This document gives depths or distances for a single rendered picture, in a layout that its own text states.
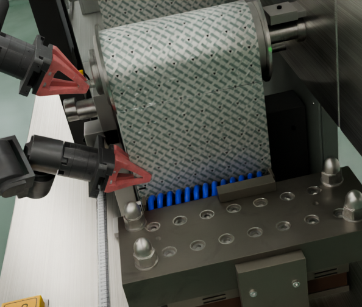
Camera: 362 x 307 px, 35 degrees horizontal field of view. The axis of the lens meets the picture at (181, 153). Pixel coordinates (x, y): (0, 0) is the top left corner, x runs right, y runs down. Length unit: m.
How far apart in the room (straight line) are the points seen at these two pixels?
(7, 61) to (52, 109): 0.83
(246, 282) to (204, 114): 0.27
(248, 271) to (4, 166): 0.39
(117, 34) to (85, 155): 0.20
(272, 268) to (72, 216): 0.53
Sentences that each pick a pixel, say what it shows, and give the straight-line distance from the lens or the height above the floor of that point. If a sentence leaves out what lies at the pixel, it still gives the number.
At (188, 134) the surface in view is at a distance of 0.93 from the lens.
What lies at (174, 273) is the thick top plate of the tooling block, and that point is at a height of 1.03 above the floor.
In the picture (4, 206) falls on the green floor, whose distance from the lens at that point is 3.05.
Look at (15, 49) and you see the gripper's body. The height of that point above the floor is 1.33.
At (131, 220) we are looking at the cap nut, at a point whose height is 1.05.
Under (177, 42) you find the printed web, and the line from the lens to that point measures 0.88.
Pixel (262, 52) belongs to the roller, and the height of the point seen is 1.25.
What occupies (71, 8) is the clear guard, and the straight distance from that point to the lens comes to 1.92.
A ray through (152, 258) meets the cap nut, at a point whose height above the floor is 1.04.
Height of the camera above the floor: 1.60
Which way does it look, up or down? 32 degrees down
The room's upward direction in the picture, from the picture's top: 12 degrees counter-clockwise
